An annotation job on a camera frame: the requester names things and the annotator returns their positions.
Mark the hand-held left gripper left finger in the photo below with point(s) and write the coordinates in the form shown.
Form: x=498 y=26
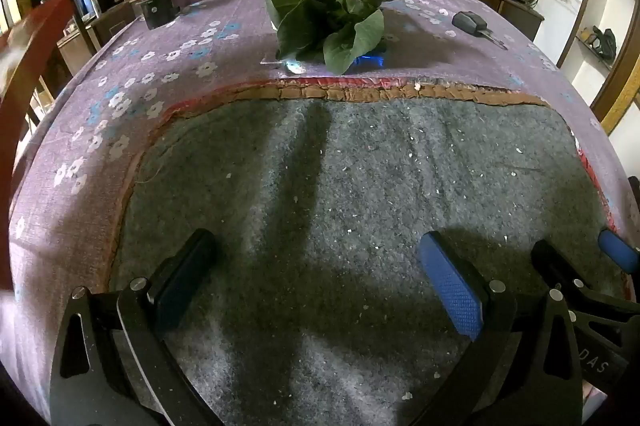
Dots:
x=184 y=278

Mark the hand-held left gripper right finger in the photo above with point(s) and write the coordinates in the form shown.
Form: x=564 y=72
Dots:
x=452 y=288

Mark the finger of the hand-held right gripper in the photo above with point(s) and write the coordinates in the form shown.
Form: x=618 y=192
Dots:
x=550 y=262
x=618 y=251

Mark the grey felt mat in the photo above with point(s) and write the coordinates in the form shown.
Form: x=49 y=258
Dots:
x=350 y=181

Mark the purple floral tablecloth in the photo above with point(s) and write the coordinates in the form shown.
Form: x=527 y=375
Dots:
x=150 y=70

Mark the dark shoes on shelf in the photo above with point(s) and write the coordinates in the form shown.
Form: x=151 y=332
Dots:
x=602 y=40

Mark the black car key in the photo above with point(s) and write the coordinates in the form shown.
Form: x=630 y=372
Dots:
x=470 y=23

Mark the red wooden chair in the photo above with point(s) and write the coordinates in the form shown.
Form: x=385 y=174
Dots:
x=30 y=70

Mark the small black cylindrical holder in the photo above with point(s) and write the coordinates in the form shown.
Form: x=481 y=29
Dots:
x=157 y=10

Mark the leafy green vegetable bunch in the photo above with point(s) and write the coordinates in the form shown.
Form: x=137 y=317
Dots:
x=330 y=20

